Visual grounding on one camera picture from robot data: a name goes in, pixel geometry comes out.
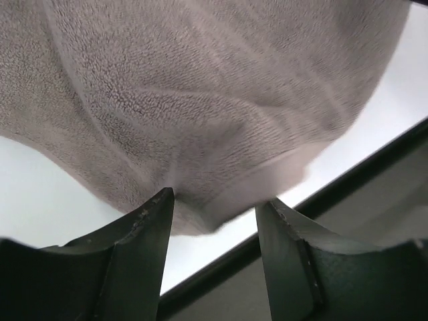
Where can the grey terry towel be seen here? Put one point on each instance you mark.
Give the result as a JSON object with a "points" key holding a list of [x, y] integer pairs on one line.
{"points": [[225, 102]]}

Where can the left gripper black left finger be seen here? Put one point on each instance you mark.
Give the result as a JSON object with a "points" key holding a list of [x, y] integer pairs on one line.
{"points": [[113, 273]]}

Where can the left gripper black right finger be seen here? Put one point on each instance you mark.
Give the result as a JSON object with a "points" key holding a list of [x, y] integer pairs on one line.
{"points": [[312, 273]]}

